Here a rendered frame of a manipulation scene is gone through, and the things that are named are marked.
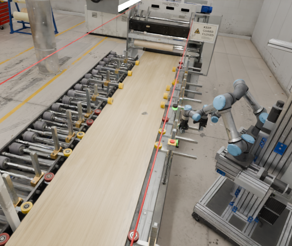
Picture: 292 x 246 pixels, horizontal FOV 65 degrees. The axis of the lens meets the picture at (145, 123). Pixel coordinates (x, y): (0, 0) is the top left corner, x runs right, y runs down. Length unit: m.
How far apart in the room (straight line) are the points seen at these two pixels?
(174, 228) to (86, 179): 1.29
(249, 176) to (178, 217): 1.08
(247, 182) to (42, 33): 4.89
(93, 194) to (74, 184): 0.20
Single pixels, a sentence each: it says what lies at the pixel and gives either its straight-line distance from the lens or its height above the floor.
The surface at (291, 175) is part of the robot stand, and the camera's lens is 2.40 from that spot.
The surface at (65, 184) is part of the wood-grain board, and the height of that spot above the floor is 0.90.
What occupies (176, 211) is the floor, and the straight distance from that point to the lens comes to 3.02.
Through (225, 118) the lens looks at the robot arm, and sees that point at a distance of 2.06.
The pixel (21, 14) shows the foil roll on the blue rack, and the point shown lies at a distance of 9.09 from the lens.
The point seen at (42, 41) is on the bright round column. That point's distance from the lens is 5.76.
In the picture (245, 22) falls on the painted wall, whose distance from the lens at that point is 11.22.
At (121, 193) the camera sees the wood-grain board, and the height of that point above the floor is 0.90.
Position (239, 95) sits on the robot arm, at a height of 1.46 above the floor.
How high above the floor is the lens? 2.47
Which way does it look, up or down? 36 degrees down
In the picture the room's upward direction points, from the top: 6 degrees clockwise
